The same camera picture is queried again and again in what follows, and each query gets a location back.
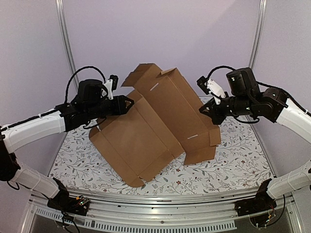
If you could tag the right aluminium frame post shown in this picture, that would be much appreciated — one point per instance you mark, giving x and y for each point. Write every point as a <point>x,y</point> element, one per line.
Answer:
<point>258,32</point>

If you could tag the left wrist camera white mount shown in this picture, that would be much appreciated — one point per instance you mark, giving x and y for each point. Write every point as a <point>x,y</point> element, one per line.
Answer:
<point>109,86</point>

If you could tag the left aluminium frame post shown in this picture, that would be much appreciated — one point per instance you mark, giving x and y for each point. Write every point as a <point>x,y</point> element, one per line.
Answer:
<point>65,35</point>

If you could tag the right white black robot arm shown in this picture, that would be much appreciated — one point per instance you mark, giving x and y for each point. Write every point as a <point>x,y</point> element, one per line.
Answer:
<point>275,104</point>

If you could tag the brown cardboard box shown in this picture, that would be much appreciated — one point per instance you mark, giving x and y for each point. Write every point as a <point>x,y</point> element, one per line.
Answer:
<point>163,123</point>

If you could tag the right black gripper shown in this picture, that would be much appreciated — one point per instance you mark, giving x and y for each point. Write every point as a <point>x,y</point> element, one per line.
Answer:
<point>219,109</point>

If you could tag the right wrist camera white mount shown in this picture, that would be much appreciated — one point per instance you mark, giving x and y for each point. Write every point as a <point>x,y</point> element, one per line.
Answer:
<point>209,86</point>

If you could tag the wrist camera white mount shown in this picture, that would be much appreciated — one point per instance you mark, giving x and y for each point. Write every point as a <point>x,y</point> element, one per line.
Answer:
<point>209,86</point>
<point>109,86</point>

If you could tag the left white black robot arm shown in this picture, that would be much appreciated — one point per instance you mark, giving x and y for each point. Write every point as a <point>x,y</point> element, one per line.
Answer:
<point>94,100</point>

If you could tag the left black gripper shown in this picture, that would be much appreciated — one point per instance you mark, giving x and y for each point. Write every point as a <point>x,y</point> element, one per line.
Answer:
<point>120,108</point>

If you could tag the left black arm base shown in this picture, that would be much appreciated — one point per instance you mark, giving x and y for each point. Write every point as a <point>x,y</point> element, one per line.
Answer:
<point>62,201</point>

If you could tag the floral patterned table mat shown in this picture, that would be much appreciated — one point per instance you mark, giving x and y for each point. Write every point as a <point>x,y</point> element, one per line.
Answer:
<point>239,163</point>

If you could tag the aluminium frame post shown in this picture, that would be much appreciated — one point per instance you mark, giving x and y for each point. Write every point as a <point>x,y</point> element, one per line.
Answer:
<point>65,35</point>
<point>258,32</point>

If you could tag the aluminium front rail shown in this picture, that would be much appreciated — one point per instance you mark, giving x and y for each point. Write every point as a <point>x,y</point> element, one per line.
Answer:
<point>121,213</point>

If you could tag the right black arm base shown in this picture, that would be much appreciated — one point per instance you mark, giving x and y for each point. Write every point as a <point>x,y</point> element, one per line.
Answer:
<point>260,202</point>

